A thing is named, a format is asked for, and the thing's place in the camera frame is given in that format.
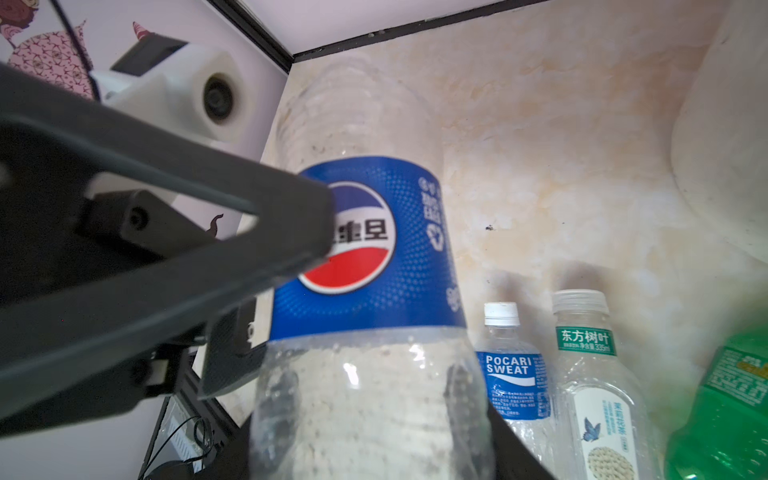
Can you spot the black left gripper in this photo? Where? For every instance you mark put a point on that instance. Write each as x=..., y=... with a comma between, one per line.
x=120, y=246

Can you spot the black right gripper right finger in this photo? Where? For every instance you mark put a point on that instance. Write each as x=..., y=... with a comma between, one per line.
x=513, y=460

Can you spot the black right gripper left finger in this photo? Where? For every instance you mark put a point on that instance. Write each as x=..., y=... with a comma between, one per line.
x=232, y=463

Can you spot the Pocari Sweat bottle blue label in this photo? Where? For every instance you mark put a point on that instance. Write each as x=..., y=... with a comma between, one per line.
x=516, y=379

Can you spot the clear bottle green label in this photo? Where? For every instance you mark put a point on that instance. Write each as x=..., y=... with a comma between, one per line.
x=602, y=428

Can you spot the blue cap blue label bottle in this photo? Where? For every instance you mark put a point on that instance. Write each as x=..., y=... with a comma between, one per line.
x=369, y=372

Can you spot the white ribbed waste bin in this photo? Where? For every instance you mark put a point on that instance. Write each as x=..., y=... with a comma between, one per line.
x=719, y=140

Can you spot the green soda bottle left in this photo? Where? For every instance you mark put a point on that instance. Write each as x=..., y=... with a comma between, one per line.
x=725, y=436

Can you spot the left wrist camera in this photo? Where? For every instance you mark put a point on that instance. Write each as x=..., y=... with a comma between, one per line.
x=191, y=90

